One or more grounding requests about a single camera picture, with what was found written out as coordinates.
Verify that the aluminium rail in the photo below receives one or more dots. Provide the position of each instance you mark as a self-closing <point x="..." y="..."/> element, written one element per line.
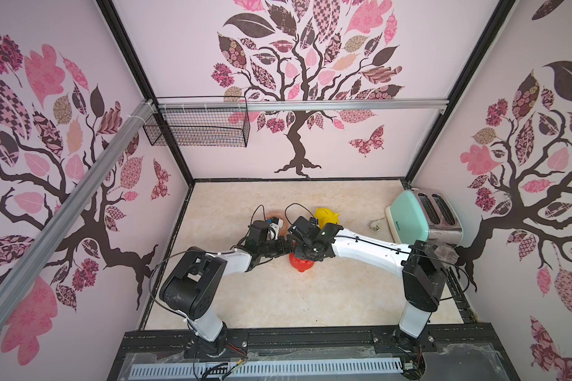
<point x="23" y="274"/>
<point x="385" y="104"/>

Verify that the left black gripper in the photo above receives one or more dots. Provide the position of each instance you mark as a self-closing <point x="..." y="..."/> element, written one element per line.
<point x="284" y="248"/>

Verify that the red piggy bank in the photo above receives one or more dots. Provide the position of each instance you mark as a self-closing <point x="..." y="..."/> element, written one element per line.
<point x="300" y="265"/>

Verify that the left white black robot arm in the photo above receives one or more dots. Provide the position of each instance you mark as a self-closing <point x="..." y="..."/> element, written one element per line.
<point x="189" y="290"/>

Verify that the left aluminium rail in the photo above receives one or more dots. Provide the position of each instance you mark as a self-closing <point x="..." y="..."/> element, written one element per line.
<point x="23" y="274"/>

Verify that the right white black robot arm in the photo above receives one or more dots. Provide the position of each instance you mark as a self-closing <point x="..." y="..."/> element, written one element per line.
<point x="423" y="273"/>

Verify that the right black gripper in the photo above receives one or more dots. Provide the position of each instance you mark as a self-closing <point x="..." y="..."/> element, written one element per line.
<point x="303" y="245"/>

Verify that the black wire basket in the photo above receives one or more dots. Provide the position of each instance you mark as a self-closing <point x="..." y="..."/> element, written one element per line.
<point x="200" y="123"/>

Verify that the mint green toaster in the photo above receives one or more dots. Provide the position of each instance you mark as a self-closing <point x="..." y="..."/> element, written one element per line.
<point x="423" y="215"/>

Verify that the glass jar black lid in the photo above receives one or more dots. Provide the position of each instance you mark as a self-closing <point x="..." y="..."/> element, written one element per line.
<point x="445" y="254"/>

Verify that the yellow piggy bank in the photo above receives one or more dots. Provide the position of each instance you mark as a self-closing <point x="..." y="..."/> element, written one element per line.
<point x="326" y="216"/>

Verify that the back aluminium rail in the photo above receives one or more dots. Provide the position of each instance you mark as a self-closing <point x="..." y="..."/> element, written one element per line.
<point x="385" y="104"/>

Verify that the white cable duct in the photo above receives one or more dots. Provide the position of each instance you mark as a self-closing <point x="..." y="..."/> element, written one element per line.
<point x="263" y="369"/>

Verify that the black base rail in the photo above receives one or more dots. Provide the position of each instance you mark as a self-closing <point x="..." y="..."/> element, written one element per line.
<point x="248" y="340"/>

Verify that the white toaster plug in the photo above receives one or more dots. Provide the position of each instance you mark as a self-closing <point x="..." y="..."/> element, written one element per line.
<point x="380" y="224"/>

